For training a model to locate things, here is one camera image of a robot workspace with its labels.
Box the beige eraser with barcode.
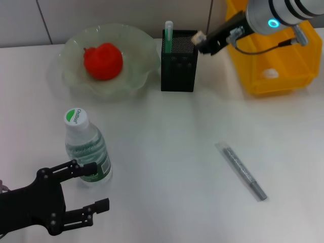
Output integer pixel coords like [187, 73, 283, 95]
[192, 30, 206, 46]

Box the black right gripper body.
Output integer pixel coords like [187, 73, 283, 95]
[208, 10, 254, 53]

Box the red tomato toy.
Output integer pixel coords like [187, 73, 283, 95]
[83, 42, 124, 81]

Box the grey marker pen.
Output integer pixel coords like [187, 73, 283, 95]
[214, 142, 268, 202]

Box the black mesh pen holder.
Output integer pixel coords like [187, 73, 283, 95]
[160, 29, 199, 92]

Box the white paper ball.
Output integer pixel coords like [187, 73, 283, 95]
[261, 68, 279, 78]

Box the yellow plastic bin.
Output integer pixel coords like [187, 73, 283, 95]
[224, 0, 320, 97]

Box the green glass fruit plate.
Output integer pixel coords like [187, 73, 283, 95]
[58, 23, 161, 102]

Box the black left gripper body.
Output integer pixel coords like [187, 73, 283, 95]
[0, 167, 67, 236]

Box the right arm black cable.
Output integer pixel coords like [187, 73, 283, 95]
[227, 24, 310, 55]

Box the mint green pen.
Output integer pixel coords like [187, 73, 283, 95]
[165, 21, 174, 54]

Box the clear green-label water bottle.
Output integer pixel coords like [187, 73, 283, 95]
[63, 108, 113, 187]

